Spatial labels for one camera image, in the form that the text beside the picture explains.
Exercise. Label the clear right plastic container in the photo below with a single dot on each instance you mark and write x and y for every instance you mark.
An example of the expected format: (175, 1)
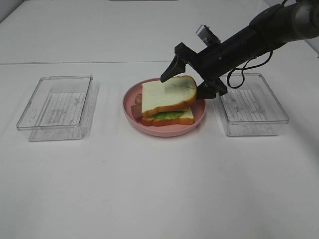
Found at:
(251, 110)

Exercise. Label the bread slice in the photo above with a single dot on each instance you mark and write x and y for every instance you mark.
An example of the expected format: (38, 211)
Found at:
(186, 119)
(174, 94)

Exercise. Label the clear plastic container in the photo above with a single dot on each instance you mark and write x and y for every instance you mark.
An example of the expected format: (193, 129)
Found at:
(60, 108)
(251, 110)

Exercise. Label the green lettuce leaf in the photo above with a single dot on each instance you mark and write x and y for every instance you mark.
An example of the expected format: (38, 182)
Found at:
(167, 115)

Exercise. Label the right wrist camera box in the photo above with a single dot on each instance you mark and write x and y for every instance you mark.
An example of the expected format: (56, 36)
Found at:
(207, 36)

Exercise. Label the bacon strip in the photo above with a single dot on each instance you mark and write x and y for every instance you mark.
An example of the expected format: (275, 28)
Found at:
(137, 111)
(138, 99)

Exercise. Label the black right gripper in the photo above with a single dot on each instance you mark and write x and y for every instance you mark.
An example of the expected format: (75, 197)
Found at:
(214, 61)

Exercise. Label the clear left plastic container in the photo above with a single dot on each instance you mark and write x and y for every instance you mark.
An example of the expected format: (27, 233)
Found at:
(60, 108)

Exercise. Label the pink plate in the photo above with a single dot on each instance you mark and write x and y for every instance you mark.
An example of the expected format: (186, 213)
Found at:
(198, 109)

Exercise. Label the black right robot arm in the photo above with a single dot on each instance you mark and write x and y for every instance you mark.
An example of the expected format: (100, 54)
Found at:
(268, 31)

